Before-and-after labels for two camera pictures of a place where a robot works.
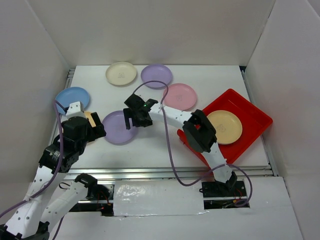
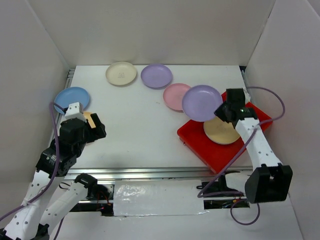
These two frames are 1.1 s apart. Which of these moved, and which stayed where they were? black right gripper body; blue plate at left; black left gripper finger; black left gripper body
Moved: black right gripper body
Stayed: black left gripper finger; blue plate at left; black left gripper body
